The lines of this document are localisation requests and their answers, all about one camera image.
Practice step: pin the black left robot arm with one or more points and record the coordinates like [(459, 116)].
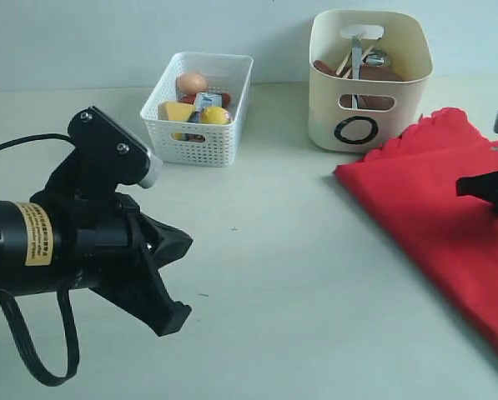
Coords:
[(80, 233)]

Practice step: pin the brown egg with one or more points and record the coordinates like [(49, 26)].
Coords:
[(191, 83)]

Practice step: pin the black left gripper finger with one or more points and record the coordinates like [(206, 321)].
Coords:
[(483, 187)]

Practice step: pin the cream plastic bin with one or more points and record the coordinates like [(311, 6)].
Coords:
[(354, 130)]

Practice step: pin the wooden chopstick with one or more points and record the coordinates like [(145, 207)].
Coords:
[(357, 61), (345, 65)]

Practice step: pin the red table cloth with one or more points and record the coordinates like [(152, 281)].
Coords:
[(408, 186)]

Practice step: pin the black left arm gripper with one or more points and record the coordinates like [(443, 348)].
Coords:
[(111, 250)]

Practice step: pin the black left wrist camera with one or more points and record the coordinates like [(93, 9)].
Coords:
[(105, 155)]

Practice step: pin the silver table knife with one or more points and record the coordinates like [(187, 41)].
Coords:
[(356, 49)]

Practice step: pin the white perforated plastic basket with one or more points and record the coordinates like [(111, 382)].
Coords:
[(225, 73)]

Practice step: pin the stainless steel cup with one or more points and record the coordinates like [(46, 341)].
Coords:
[(377, 58)]

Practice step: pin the brown wooden plate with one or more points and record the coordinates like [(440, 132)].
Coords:
[(379, 103)]

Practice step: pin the blue white milk carton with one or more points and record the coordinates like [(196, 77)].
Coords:
[(204, 100)]

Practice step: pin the dark wooden spoon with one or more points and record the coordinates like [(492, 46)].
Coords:
[(324, 68)]

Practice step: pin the red sausage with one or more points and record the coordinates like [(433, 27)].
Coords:
[(190, 99)]

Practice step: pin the yellow lemon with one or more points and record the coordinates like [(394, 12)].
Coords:
[(215, 115)]

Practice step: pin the yellow cheese wedge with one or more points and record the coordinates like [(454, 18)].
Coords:
[(175, 111)]

